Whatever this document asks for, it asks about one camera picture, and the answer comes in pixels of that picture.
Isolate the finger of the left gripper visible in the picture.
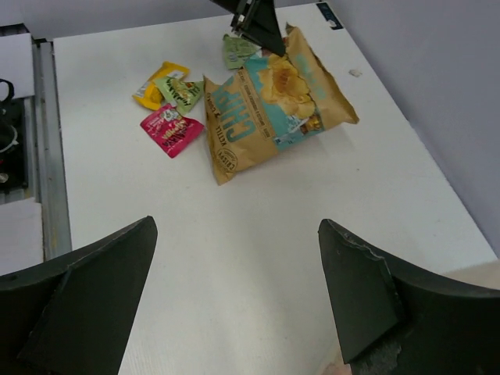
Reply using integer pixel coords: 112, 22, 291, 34
212, 0, 286, 55

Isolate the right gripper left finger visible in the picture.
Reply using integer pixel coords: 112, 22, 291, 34
1, 216, 158, 375

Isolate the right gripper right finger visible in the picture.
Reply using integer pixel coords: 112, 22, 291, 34
318, 220, 499, 374

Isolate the brown chips bag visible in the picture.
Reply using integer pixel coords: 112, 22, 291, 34
204, 25, 359, 185

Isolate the light green snack packet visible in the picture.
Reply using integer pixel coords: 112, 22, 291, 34
223, 34, 259, 70

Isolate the blue label sticker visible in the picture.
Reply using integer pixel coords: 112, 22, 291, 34
316, 2, 344, 30

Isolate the green triangular snack packet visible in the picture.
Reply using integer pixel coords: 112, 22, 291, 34
153, 77, 204, 116

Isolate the yellow snack packet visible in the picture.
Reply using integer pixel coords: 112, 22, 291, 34
132, 61, 191, 111

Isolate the pink snack packet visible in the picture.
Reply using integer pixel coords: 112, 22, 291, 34
140, 104, 205, 159

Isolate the aluminium table frame rail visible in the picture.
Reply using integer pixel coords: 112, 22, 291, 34
33, 40, 72, 260

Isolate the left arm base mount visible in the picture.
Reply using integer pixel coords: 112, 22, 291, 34
1, 79, 28, 194

